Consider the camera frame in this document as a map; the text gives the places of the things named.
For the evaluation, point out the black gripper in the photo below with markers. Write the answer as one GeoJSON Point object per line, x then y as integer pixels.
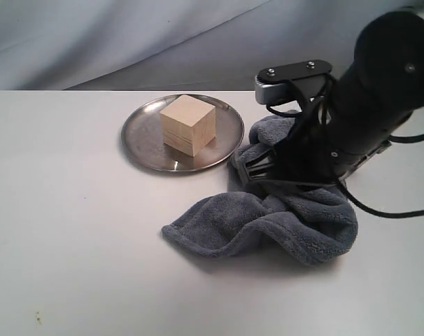
{"type": "Point", "coordinates": [319, 149]}

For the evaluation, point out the grey-blue fleece towel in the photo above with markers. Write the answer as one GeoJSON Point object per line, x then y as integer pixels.
{"type": "Point", "coordinates": [313, 227]}

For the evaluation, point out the light wooden cube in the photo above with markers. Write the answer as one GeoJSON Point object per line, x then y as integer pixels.
{"type": "Point", "coordinates": [188, 124]}

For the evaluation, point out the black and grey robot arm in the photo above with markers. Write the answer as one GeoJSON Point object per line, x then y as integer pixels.
{"type": "Point", "coordinates": [384, 84]}

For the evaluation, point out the round stainless steel plate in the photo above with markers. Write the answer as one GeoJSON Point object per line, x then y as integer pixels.
{"type": "Point", "coordinates": [142, 138]}

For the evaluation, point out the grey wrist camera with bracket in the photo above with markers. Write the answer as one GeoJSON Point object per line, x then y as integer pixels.
{"type": "Point", "coordinates": [286, 83]}

